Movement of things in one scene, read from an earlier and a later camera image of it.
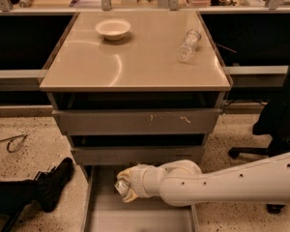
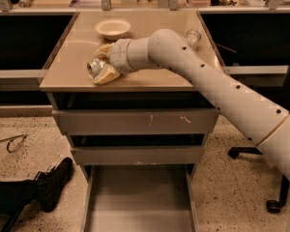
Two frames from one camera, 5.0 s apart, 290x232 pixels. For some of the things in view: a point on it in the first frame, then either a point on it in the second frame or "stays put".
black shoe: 48,185 stays put
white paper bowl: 113,29 stays put
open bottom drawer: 107,212 stays put
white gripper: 138,180 to 120,56
